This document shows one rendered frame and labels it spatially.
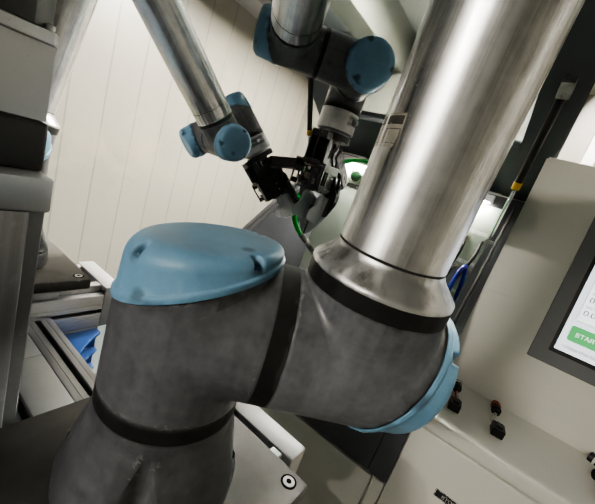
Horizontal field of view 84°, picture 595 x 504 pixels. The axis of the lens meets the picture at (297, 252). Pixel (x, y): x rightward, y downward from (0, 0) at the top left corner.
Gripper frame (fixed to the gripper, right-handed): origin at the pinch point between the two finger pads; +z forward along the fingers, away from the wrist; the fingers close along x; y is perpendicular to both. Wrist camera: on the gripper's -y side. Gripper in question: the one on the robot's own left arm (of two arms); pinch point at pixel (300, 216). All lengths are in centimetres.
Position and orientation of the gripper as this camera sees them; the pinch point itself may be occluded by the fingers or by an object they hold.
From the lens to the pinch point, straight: 94.0
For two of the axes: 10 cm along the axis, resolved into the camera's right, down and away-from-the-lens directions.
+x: 3.8, 1.1, -9.2
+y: -8.1, 5.3, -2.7
